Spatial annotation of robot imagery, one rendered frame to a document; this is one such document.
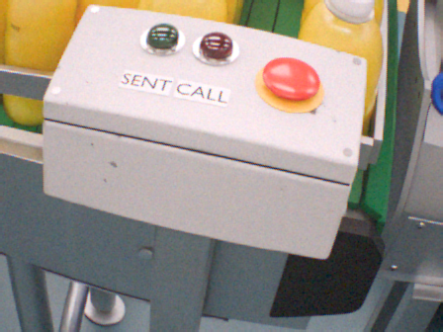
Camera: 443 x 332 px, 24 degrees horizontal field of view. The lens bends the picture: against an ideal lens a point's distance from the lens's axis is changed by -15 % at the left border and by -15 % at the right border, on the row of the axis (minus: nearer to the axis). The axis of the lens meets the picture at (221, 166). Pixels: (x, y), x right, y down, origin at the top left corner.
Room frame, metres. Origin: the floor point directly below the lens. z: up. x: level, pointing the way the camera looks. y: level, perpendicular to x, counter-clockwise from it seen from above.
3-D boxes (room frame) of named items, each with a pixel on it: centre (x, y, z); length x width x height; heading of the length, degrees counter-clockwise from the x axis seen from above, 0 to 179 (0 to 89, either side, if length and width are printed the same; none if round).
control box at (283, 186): (0.50, 0.02, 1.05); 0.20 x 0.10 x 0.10; 86
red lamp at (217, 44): (0.52, 0.02, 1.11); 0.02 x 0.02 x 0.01
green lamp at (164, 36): (0.52, 0.05, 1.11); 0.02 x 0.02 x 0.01
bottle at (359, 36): (0.62, -0.08, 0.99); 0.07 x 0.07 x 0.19
